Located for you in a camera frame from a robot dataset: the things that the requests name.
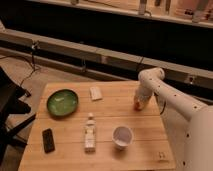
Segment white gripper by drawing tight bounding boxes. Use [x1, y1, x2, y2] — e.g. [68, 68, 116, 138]
[134, 87, 153, 109]

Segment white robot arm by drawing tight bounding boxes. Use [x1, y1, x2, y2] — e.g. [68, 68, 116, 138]
[134, 67, 213, 171]

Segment white paper cup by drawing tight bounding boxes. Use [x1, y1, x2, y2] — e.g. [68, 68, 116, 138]
[112, 126, 133, 150]

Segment white rectangular block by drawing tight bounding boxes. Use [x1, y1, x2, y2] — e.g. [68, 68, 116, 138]
[90, 86, 102, 101]

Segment green round plate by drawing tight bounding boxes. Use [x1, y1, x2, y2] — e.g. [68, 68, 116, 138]
[46, 89, 79, 117]

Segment black phone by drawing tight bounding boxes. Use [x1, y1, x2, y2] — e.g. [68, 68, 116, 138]
[42, 129, 55, 153]

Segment black chair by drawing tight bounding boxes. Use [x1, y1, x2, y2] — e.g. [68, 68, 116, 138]
[0, 67, 35, 164]

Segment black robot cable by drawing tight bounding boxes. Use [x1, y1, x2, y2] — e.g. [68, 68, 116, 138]
[155, 94, 167, 116]

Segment black cable on floor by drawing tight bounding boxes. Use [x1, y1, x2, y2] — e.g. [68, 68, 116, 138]
[0, 41, 43, 88]

